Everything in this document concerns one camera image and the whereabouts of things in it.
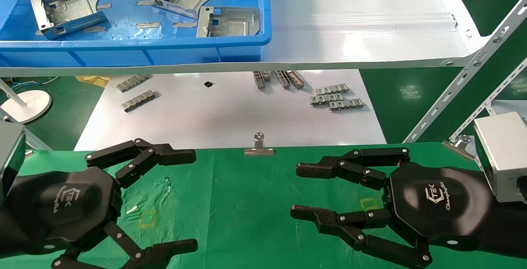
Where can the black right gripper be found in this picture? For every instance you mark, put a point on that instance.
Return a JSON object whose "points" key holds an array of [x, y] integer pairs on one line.
{"points": [[436, 203]]}

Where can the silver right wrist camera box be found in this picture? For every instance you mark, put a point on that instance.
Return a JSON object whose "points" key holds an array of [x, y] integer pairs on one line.
{"points": [[504, 153]]}

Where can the small white scrap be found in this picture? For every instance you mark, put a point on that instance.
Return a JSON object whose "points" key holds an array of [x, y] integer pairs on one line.
{"points": [[131, 209]]}

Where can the white shelf board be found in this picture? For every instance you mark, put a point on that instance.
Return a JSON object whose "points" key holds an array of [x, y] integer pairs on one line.
{"points": [[350, 26]]}

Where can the grey tape strip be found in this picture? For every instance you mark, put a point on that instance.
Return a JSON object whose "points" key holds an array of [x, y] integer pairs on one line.
{"points": [[184, 24], [143, 3], [103, 6], [148, 25], [94, 29]]}

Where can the white flat panel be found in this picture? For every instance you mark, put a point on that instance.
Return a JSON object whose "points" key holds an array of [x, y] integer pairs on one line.
{"points": [[508, 106]]}

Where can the blue plastic bin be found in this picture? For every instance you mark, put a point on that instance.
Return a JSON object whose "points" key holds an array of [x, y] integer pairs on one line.
{"points": [[123, 48]]}

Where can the yellow crumpled bag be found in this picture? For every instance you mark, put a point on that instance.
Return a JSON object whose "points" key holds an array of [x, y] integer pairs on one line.
{"points": [[92, 80]]}

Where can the white paper sheet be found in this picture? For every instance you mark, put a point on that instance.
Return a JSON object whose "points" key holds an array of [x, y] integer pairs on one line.
{"points": [[230, 116]]}

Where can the white perforated metal strut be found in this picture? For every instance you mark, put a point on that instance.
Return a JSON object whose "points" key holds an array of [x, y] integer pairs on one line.
{"points": [[465, 71], [494, 98]]}

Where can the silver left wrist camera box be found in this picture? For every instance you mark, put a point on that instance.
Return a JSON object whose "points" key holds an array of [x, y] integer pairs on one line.
{"points": [[10, 157]]}

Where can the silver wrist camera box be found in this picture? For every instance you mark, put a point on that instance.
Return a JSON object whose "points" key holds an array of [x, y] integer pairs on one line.
{"points": [[10, 157], [504, 153]]}

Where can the grey perforated metal strut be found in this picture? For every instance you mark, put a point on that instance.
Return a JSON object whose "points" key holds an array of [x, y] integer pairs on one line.
{"points": [[38, 140]]}

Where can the white round lamp stand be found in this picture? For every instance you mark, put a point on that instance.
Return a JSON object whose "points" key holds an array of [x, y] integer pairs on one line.
{"points": [[29, 106]]}

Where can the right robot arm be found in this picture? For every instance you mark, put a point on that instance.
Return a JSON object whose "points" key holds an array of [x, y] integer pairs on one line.
{"points": [[510, 228]]}

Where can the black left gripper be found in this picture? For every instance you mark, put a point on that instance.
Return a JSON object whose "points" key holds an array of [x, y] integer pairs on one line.
{"points": [[61, 207]]}

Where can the green cloth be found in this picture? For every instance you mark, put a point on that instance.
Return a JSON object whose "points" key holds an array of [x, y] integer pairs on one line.
{"points": [[247, 211]]}

